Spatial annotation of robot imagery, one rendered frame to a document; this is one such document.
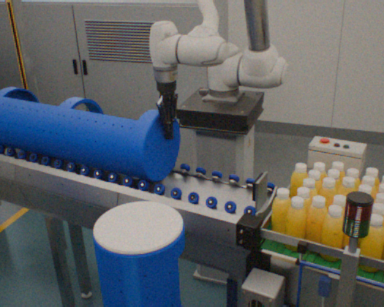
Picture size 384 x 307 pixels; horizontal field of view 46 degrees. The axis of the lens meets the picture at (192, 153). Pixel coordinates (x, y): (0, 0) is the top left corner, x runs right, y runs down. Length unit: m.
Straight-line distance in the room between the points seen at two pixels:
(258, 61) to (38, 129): 1.01
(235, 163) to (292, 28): 2.31
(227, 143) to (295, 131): 2.42
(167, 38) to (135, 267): 0.78
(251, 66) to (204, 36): 0.60
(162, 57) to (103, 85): 2.11
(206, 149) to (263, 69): 0.51
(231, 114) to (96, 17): 1.78
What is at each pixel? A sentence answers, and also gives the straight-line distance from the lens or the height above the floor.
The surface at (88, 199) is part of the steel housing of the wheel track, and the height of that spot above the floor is 0.84.
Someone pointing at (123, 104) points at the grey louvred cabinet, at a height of 0.67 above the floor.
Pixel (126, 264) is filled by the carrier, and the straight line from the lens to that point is 1.34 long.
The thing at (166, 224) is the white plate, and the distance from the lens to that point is 1.41.
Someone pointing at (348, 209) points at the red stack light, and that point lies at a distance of 1.15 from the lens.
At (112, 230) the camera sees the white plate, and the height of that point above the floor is 1.04.
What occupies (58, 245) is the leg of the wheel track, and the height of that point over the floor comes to 0.46.
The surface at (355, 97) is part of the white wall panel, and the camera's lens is 4.47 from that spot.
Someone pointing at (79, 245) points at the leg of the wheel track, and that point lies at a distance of 2.53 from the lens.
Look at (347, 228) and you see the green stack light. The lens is 1.17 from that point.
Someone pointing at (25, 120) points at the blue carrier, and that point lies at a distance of 2.06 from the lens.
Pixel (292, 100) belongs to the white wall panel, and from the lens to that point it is 4.54.
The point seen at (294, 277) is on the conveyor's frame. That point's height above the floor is 0.85.
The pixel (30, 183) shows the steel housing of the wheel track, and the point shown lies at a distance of 2.21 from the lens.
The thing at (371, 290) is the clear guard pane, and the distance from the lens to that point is 1.42.
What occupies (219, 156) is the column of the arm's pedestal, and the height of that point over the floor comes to 0.83.
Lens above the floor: 1.83
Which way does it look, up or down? 25 degrees down
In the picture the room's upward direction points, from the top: 2 degrees counter-clockwise
